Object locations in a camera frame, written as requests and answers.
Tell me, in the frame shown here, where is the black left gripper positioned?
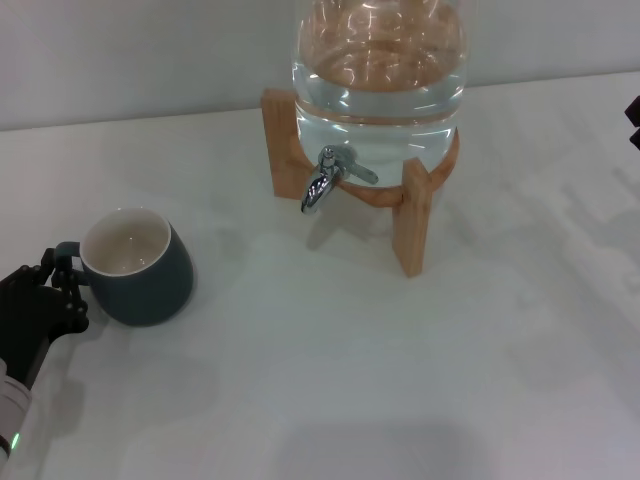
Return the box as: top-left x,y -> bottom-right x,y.
0,247 -> 92,391

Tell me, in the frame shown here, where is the black ceramic cup white inside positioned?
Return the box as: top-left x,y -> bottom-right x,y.
53,207 -> 195,329

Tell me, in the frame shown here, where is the chrome faucet with lever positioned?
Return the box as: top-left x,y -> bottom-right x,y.
299,144 -> 380,217

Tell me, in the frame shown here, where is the wooden dispenser stand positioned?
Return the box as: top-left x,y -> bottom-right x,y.
260,87 -> 462,279

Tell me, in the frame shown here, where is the clear glass water dispenser jar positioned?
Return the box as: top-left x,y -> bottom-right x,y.
289,0 -> 473,190

